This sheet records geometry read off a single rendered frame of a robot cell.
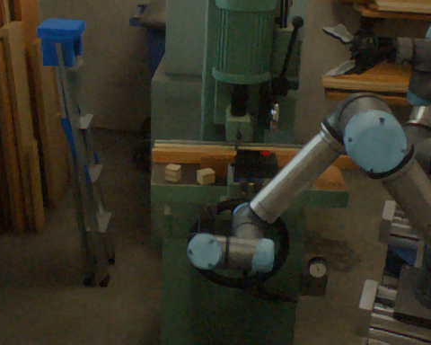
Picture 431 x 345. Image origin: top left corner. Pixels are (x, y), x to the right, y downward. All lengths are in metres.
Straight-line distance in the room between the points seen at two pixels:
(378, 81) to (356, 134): 2.72
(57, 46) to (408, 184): 1.65
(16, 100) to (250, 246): 1.99
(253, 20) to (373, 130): 0.70
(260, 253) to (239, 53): 0.68
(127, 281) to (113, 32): 1.90
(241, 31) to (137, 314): 1.47
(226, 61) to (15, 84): 1.50
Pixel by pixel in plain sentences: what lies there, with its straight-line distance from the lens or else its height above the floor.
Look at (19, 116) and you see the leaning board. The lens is 3.36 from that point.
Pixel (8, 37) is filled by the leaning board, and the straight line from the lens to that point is 3.25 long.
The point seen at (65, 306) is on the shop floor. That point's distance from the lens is 3.09.
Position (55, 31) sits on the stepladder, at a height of 1.15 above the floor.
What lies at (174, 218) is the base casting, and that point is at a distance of 2.13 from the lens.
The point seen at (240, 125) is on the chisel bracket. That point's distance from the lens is 2.12.
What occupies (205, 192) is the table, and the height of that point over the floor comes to 0.88.
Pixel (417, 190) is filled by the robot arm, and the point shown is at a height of 1.20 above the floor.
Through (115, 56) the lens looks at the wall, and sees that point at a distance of 4.59.
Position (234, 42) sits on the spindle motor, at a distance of 2.00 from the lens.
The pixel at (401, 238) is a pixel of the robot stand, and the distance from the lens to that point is 2.30.
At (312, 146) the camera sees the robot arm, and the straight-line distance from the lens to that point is 1.59.
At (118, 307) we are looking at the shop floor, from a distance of 3.07.
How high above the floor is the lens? 1.85
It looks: 24 degrees down
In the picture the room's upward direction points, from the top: 3 degrees clockwise
